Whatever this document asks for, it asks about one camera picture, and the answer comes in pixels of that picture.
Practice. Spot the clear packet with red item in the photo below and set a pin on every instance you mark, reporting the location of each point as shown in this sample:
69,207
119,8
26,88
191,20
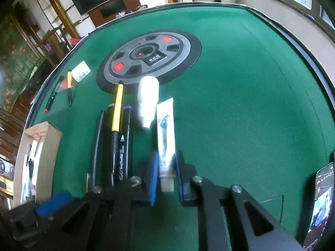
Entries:
62,85

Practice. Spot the white ointment tube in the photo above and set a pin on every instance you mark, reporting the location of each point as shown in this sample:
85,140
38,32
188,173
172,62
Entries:
165,136

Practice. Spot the small white bottle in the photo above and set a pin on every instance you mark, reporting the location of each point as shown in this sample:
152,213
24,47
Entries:
148,96

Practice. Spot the thick black marker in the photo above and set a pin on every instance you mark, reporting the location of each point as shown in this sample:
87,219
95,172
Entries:
108,136

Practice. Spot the green landscape wall painting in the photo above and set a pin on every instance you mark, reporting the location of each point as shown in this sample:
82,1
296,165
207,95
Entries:
15,57

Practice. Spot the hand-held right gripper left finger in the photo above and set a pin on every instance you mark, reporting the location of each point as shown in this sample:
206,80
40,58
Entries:
153,180

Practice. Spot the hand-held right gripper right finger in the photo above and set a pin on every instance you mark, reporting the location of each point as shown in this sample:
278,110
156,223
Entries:
179,180

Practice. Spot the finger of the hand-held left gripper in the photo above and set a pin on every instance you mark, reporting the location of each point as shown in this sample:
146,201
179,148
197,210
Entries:
55,200

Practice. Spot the thin black pen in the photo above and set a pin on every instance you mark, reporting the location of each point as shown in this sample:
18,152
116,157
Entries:
95,146

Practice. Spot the round grey table panel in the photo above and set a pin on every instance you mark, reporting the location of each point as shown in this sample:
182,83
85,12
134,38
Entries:
178,55

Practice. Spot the black marker with purple cap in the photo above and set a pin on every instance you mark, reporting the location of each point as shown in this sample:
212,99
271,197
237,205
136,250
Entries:
125,146

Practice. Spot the thick yellow and black pen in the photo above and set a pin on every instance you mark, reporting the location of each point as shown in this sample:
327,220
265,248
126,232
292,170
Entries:
117,104

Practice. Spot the wooden wall shelf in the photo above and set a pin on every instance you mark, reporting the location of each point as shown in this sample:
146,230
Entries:
59,7

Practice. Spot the wooden chair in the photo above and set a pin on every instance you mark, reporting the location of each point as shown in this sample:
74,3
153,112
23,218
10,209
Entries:
56,41

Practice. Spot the shallow cardboard box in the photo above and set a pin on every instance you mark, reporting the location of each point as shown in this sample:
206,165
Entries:
49,157

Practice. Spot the black smartphone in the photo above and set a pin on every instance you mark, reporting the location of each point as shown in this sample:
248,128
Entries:
320,204

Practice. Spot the slim yellow and black pen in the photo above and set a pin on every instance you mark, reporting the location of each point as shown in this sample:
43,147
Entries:
69,79

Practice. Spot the black pen with red cap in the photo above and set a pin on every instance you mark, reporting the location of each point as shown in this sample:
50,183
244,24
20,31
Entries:
53,95

